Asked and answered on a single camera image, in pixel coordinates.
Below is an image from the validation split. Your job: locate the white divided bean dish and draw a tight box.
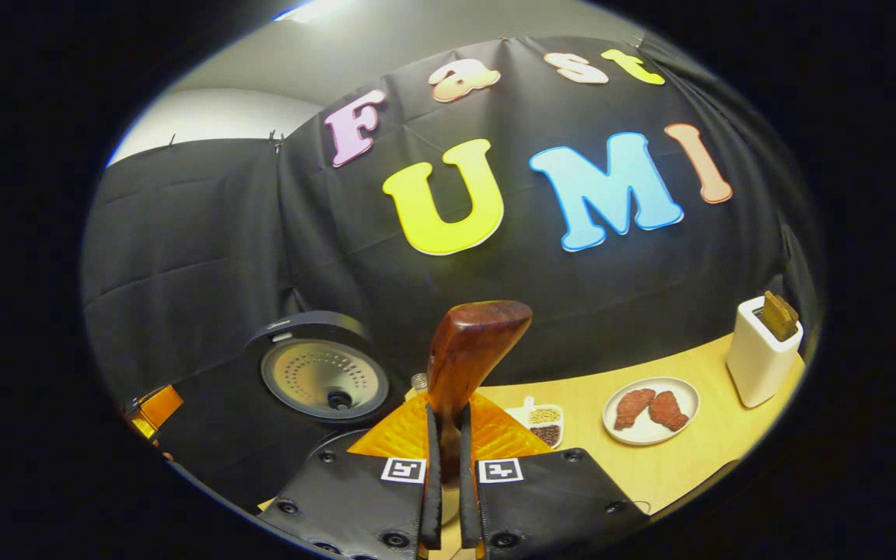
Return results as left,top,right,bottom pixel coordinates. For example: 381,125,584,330
506,397,565,450

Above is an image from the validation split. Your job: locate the white toaster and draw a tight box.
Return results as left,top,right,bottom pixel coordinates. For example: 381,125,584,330
726,296,804,408

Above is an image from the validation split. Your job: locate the red meat piece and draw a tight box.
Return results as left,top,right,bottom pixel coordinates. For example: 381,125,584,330
614,388,656,430
649,390,690,432

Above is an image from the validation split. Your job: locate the brown wooden spoon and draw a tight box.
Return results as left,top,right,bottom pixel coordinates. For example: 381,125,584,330
426,300,534,483

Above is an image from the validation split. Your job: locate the black silver rice cooker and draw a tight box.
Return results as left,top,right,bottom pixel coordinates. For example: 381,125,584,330
244,311,394,467

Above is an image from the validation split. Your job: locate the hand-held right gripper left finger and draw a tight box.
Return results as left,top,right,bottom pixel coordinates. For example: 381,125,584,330
257,391,443,560

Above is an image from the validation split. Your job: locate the brown toast slice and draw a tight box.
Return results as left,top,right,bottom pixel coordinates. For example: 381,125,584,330
763,291,800,343

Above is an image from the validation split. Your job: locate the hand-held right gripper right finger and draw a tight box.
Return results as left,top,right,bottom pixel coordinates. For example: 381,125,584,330
457,391,651,560

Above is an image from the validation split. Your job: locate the white round plate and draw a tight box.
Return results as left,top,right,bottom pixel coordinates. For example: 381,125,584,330
602,377,701,446

